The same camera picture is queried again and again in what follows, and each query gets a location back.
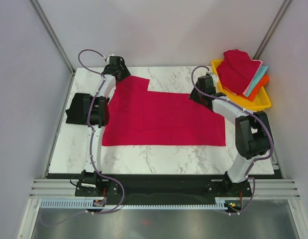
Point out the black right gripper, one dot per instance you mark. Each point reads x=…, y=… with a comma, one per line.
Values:
x=193, y=95

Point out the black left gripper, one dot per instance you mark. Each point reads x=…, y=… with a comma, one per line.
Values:
x=125, y=71

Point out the crimson t shirt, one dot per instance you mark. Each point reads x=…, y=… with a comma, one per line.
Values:
x=142, y=117
x=237, y=72

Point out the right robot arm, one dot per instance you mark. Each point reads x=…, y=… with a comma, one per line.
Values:
x=253, y=138

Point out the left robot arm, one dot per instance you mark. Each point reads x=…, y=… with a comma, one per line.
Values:
x=88, y=178

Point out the crimson t shirt in tray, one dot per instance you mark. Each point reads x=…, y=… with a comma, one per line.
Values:
x=237, y=72

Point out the yellow plastic tray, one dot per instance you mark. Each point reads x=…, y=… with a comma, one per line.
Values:
x=257, y=101

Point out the pink t shirt in tray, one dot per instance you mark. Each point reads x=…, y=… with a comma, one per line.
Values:
x=250, y=82

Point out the orange t shirt in tray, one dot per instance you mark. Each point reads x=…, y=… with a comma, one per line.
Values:
x=262, y=83

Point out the teal t shirt in tray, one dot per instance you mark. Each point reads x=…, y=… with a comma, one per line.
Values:
x=257, y=77

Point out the folded black t shirt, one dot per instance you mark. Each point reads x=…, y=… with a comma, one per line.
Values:
x=79, y=108

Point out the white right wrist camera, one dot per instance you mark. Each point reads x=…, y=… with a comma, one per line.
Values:
x=211, y=73

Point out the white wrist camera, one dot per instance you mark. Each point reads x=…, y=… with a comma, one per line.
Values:
x=211, y=73
x=107, y=58

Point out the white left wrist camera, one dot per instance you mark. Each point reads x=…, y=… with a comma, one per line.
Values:
x=107, y=58

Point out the left aluminium corner post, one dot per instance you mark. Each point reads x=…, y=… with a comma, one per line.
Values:
x=52, y=34

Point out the aluminium corner post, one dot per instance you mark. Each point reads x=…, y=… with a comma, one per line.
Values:
x=272, y=28
x=52, y=34

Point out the right aluminium corner post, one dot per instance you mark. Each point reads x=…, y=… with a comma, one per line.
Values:
x=272, y=28

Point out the aluminium front rail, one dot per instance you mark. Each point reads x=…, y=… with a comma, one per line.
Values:
x=266, y=189

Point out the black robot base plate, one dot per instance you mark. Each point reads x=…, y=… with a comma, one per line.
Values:
x=170, y=189

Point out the white slotted cable duct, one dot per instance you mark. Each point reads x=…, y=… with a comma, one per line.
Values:
x=92, y=204

